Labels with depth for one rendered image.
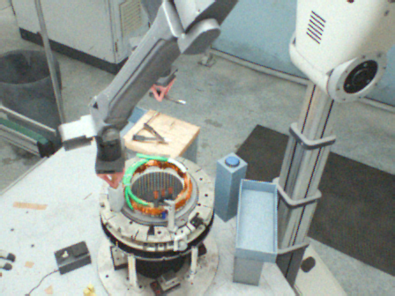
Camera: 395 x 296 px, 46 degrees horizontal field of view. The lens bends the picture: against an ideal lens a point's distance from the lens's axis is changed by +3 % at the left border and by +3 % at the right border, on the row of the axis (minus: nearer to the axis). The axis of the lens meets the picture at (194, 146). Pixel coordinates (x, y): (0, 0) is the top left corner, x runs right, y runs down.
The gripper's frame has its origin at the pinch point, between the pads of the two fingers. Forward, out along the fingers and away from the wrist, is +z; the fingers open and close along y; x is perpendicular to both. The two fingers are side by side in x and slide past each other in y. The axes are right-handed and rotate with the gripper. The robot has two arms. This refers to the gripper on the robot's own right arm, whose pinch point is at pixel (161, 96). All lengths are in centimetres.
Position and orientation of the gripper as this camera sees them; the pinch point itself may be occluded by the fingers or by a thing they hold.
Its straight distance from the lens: 147.1
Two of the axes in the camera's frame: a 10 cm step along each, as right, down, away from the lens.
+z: -0.6, 7.3, 6.8
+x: 9.0, 3.4, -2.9
